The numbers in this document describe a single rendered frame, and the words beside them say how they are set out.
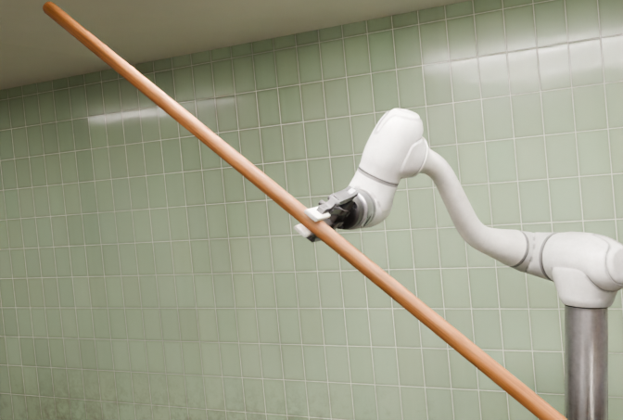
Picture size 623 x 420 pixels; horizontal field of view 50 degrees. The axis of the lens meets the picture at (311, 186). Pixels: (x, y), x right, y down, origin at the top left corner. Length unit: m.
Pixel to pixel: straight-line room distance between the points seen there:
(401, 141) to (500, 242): 0.44
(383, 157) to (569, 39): 1.10
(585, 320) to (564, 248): 0.18
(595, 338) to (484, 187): 0.85
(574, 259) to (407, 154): 0.50
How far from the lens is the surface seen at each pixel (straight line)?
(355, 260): 1.22
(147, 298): 3.14
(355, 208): 1.41
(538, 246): 1.82
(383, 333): 2.63
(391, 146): 1.48
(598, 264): 1.70
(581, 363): 1.78
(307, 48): 2.66
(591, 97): 2.40
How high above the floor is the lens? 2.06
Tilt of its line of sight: 1 degrees down
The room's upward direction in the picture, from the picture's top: 5 degrees counter-clockwise
